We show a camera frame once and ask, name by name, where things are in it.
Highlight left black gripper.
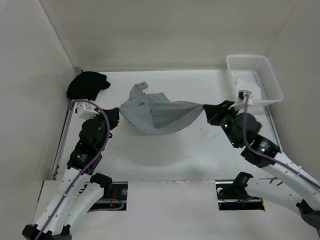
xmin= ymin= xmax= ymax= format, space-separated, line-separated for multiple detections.
xmin=89 ymin=107 xmax=120 ymax=152

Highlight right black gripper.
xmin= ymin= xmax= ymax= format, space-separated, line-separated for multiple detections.
xmin=203 ymin=99 xmax=242 ymax=148

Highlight grey tank top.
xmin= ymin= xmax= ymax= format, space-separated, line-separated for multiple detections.
xmin=119 ymin=82 xmax=204 ymax=135

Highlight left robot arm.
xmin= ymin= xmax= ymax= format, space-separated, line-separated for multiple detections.
xmin=22 ymin=108 xmax=120 ymax=240

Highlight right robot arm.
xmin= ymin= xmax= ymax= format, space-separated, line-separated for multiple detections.
xmin=203 ymin=100 xmax=320 ymax=230

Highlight white tank top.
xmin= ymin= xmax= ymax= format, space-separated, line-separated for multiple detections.
xmin=235 ymin=78 xmax=262 ymax=100

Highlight folded black tank tops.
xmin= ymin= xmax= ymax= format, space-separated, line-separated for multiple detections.
xmin=66 ymin=71 xmax=111 ymax=101

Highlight white plastic basket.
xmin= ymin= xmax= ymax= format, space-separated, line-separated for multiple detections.
xmin=225 ymin=54 xmax=284 ymax=107

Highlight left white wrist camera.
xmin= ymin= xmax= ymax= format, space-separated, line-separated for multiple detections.
xmin=70 ymin=100 xmax=99 ymax=120

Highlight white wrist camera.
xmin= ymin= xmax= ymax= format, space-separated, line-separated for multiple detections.
xmin=70 ymin=100 xmax=99 ymax=120
xmin=229 ymin=90 xmax=253 ymax=110

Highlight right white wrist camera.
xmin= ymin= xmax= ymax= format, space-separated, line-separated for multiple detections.
xmin=229 ymin=90 xmax=253 ymax=110

